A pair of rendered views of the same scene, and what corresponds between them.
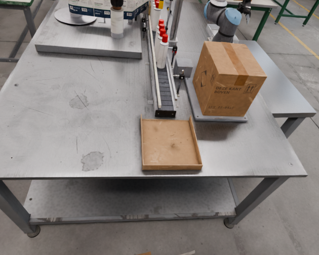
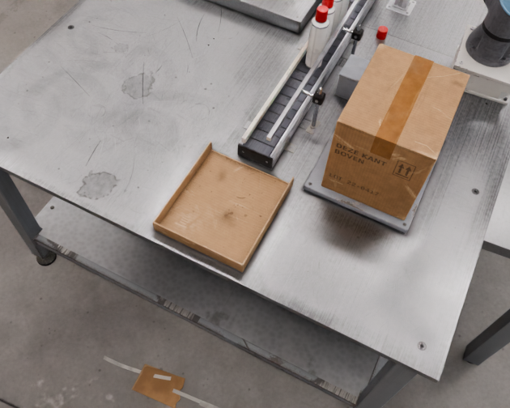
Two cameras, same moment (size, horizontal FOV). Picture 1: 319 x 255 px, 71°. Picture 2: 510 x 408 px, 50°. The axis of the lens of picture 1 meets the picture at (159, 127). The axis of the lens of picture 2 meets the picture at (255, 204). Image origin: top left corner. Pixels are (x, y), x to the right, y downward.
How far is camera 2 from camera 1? 0.72 m
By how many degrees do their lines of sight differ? 24
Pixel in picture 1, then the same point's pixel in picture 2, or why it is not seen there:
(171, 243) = (227, 387)
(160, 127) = (232, 176)
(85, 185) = not seen: hidden behind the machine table
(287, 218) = not seen: outside the picture
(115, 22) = not seen: outside the picture
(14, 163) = (7, 146)
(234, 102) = (377, 185)
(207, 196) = (322, 342)
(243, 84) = (388, 156)
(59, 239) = (71, 286)
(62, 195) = (95, 222)
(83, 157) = (90, 175)
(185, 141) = (253, 217)
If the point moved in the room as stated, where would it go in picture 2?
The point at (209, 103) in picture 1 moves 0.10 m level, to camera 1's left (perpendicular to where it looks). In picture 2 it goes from (329, 168) to (299, 148)
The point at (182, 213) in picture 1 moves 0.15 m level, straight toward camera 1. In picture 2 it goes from (257, 346) to (217, 365)
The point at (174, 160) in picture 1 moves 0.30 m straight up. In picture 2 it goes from (213, 238) to (209, 170)
